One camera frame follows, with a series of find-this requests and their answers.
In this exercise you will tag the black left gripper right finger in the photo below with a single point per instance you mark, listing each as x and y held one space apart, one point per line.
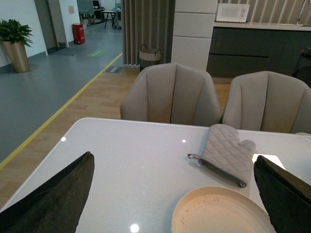
286 198

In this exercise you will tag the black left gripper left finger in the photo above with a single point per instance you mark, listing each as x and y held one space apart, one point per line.
56 205

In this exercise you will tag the beige round plate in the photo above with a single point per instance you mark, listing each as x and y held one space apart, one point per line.
215 209

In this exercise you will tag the grey quilted oven mitt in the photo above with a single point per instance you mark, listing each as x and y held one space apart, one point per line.
226 155

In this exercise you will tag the beige right chair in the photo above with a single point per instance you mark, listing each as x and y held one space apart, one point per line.
270 102

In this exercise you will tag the beige chair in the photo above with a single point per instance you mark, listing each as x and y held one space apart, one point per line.
172 93
270 102

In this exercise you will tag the dark kitchen counter cabinet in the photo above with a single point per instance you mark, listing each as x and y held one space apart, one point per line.
236 51

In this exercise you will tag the beige left chair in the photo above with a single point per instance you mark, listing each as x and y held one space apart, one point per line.
172 93

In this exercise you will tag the gold plant pot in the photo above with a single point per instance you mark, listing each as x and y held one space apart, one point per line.
17 55

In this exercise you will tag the red bin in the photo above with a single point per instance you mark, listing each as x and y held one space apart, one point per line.
78 33

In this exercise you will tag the green potted plant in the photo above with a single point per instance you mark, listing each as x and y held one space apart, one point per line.
12 31

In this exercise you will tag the white microwave oven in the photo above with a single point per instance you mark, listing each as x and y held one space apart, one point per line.
232 12

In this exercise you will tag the background desk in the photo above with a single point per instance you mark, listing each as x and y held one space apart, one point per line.
114 16

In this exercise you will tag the grey curtain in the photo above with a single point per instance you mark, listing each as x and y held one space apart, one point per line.
148 22

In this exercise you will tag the woven basket with handles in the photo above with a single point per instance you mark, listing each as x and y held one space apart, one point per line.
148 57

